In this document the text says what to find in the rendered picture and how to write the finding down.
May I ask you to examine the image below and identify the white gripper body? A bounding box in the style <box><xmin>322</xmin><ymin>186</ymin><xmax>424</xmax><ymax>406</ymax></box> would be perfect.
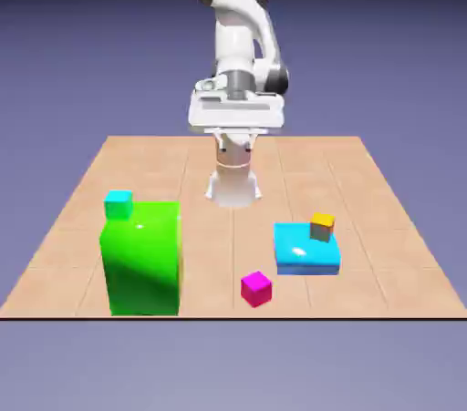
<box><xmin>187</xmin><ymin>90</ymin><xmax>285</xmax><ymax>136</ymax></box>

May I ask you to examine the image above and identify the small orange cube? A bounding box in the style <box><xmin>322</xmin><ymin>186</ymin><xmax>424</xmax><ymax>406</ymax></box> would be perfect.
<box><xmin>309</xmin><ymin>212</ymin><xmax>336</xmax><ymax>243</ymax></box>

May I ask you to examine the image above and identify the small cyan cube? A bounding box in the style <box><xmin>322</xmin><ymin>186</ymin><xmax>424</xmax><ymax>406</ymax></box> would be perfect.
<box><xmin>103</xmin><ymin>190</ymin><xmax>134</xmax><ymax>221</ymax></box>

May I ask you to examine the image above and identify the small magenta cube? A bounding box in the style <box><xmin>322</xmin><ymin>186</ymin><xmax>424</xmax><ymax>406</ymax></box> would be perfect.
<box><xmin>240</xmin><ymin>271</ymin><xmax>274</xmax><ymax>309</ymax></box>

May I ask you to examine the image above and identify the large blue box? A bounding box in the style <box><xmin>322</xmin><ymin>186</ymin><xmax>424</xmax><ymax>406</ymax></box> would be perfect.
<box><xmin>273</xmin><ymin>222</ymin><xmax>342</xmax><ymax>276</ymax></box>

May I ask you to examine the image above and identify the large green box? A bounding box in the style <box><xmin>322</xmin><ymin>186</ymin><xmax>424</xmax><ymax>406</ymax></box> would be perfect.
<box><xmin>99</xmin><ymin>200</ymin><xmax>182</xmax><ymax>317</ymax></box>

